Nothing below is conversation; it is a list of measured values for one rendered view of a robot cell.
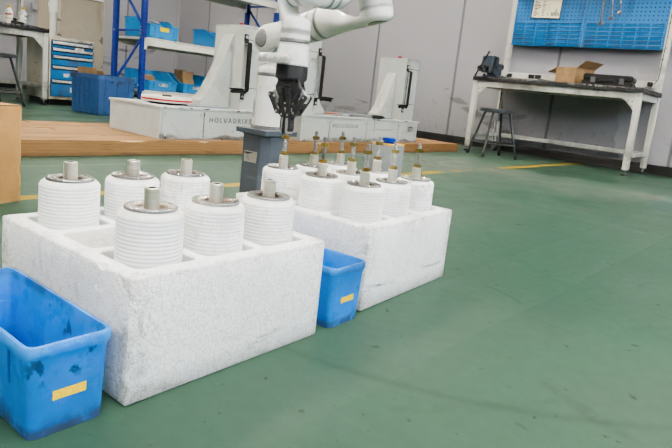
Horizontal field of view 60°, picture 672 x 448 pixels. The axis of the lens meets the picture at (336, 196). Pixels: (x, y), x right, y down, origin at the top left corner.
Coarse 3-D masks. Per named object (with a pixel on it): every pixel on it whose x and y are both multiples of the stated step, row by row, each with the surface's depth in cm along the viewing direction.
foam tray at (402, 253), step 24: (312, 216) 127; (336, 216) 126; (384, 216) 132; (408, 216) 135; (432, 216) 141; (336, 240) 124; (360, 240) 120; (384, 240) 124; (408, 240) 133; (432, 240) 144; (384, 264) 126; (408, 264) 136; (432, 264) 146; (360, 288) 121; (384, 288) 128; (408, 288) 138
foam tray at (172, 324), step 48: (48, 240) 88; (96, 240) 97; (96, 288) 81; (144, 288) 77; (192, 288) 83; (240, 288) 91; (288, 288) 100; (144, 336) 78; (192, 336) 85; (240, 336) 93; (288, 336) 102; (144, 384) 80
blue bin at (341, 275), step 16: (336, 256) 121; (352, 256) 119; (336, 272) 109; (352, 272) 113; (320, 288) 111; (336, 288) 110; (352, 288) 115; (320, 304) 112; (336, 304) 111; (352, 304) 116; (320, 320) 112; (336, 320) 113
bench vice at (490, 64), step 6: (486, 60) 577; (492, 60) 573; (498, 60) 581; (480, 66) 568; (486, 66) 572; (492, 66) 575; (498, 66) 589; (486, 72) 579; (492, 72) 583; (498, 72) 587
